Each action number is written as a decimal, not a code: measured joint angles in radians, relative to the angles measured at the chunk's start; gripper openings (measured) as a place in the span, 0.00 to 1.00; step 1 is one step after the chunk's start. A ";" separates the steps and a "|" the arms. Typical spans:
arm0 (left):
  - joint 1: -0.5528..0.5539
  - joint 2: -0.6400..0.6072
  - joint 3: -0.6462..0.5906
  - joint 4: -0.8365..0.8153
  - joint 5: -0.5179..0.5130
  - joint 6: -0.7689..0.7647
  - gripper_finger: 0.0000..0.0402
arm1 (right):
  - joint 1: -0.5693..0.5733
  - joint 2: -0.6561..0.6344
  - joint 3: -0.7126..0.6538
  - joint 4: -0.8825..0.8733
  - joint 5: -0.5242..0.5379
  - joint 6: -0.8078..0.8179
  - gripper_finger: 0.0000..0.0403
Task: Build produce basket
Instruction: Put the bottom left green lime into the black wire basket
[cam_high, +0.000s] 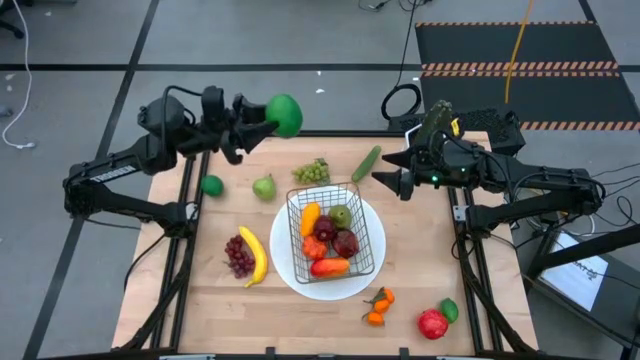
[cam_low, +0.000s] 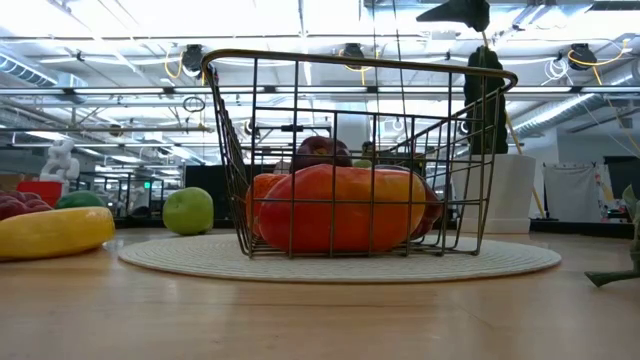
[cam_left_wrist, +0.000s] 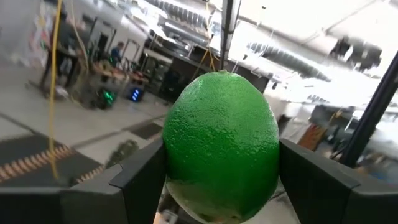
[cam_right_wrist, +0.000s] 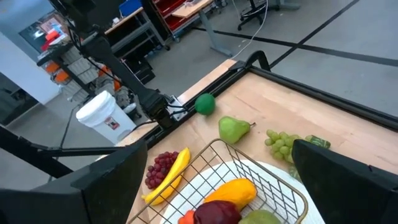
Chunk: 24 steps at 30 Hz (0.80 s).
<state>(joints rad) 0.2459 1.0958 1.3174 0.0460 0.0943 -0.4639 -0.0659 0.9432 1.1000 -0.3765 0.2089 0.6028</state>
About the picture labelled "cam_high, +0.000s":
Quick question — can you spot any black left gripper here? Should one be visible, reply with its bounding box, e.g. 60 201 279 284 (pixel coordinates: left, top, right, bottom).
198 84 280 167

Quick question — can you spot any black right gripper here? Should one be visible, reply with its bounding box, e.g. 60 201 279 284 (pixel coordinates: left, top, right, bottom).
370 132 485 202

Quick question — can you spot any dark green round fruit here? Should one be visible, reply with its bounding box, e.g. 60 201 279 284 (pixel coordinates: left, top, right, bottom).
264 93 304 139

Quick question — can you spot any large green pear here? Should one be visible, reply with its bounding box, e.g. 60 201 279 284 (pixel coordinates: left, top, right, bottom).
251 173 278 203

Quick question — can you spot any small green pear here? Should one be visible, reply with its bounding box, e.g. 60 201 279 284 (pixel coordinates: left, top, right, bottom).
328 203 354 230

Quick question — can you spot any dark red apple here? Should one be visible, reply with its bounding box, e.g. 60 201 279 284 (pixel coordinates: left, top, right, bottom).
331 228 360 260
312 214 338 243

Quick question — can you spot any yellow orange mango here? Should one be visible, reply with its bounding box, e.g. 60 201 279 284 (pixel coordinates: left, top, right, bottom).
299 201 322 238

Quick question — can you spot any orange bell pepper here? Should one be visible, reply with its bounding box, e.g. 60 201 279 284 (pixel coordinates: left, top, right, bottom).
301 234 329 262

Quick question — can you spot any red orange mango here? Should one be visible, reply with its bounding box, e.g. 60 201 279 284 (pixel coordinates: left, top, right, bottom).
309 256 351 280

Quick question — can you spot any tangerine sprig with leaves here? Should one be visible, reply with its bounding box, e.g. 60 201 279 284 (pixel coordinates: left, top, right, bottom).
361 286 396 328

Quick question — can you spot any green lime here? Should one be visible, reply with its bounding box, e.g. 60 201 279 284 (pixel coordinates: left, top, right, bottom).
200 174 225 198
439 297 460 324

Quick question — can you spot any bright red apple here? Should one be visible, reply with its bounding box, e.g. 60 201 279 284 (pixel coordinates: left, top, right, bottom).
417 308 450 341

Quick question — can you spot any green cucumber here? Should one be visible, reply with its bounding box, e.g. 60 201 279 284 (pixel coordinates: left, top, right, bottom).
350 144 383 184

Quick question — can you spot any green grape bunch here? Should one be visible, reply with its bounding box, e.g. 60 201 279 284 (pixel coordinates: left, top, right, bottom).
291 157 332 187

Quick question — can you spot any yellow banana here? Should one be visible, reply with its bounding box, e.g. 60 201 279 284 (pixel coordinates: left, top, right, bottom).
237 225 269 290

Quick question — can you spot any purple grape bunch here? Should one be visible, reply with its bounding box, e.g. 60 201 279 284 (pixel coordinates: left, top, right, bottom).
223 234 256 280

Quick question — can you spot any black hazard striped floor mat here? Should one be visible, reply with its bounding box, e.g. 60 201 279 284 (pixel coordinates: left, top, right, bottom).
414 21 640 132

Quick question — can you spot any white round woven placemat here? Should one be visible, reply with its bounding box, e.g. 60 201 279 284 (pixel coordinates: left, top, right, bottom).
268 185 388 302

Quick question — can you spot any white paper sheet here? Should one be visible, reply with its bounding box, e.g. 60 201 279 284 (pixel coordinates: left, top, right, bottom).
538 232 610 312

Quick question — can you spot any grey side cart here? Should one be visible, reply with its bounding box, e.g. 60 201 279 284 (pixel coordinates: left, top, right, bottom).
522 224 640 349

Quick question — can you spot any black office chair base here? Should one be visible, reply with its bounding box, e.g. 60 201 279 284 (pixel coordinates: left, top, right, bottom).
0 0 26 40

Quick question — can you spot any black metal table frame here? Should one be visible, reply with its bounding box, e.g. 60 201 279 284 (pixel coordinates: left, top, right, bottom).
112 112 539 360

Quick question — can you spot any black coiled floor cable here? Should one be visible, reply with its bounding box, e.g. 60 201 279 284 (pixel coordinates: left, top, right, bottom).
380 0 424 121

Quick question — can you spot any gold wire basket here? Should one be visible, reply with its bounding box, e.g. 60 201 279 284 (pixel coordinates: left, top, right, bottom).
285 181 376 285

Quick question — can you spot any yellow cable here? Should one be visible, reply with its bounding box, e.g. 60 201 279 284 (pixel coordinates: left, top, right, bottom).
503 0 536 105

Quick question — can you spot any white floor cable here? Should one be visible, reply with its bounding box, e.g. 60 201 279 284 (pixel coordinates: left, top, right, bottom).
1 0 37 150

